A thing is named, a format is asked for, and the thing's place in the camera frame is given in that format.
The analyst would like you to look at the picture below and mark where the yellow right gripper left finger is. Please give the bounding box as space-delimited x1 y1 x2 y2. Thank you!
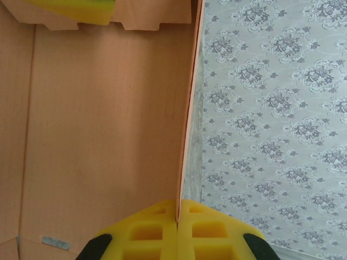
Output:
78 199 178 260

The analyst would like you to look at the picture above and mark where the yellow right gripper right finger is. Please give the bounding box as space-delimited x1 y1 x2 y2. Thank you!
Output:
177 198 280 260

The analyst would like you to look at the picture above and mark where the salmon orange paper box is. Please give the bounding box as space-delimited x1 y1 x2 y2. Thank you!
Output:
0 0 204 260

